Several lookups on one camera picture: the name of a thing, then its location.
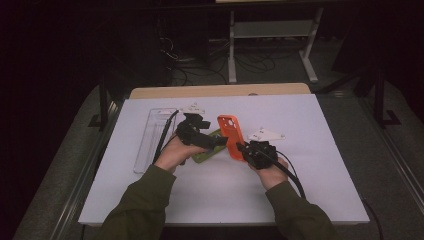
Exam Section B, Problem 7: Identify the tangle of floor cables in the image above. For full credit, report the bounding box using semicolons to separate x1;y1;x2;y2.
158;33;278;86

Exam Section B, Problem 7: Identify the white metal stand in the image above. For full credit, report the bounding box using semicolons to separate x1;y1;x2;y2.
227;7;325;84

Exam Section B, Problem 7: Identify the person's right hand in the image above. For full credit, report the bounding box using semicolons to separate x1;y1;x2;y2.
249;156;290;192

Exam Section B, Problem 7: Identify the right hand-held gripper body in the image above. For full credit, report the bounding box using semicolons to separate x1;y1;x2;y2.
244;127;286;170

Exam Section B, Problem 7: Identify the green cartoon phone case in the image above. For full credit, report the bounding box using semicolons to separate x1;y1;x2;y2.
191;128;228;165

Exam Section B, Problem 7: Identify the person's left hand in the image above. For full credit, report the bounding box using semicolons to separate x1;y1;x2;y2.
153;134;208;174

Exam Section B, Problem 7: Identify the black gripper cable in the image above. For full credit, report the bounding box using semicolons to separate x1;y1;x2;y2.
152;109;181;165
274;149;307;200

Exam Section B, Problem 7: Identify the black metal stand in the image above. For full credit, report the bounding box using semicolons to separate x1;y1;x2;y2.
373;68;402;129
88;74;118;132

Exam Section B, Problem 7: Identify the wooden table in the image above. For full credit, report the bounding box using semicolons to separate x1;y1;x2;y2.
128;82;312;100

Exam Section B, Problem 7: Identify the orange phone case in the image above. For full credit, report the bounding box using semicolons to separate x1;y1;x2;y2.
216;114;248;162

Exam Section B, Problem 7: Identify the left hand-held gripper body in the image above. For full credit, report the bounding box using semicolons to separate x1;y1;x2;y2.
175;103;212;148

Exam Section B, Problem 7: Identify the clear acrylic rack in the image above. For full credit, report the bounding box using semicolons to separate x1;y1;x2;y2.
133;107;179;175

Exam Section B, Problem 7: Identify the grey metal rail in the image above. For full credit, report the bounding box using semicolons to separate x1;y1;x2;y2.
49;99;126;240
359;98;424;209

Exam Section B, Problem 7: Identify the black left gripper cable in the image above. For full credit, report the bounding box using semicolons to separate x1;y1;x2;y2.
152;109;181;165

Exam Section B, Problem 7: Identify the white table mat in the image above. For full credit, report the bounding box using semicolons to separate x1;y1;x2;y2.
78;93;370;227

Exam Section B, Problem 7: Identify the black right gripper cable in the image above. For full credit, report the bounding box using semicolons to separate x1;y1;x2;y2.
274;149;307;200

